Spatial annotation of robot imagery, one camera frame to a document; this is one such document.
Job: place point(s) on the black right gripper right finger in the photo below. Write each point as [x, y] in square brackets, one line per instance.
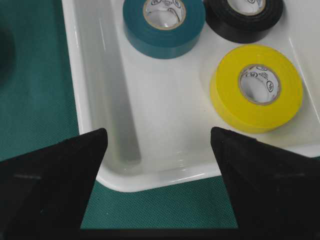
[274, 193]

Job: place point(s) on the teal tape roll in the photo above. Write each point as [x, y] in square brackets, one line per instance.
[163, 29]

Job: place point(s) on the yellow tape roll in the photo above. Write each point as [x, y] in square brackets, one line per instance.
[256, 89]

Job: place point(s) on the white plastic case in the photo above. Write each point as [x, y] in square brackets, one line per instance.
[157, 112]

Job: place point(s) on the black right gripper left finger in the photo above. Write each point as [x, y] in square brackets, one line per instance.
[44, 193]

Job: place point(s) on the black tape roll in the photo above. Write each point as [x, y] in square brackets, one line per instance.
[243, 21]

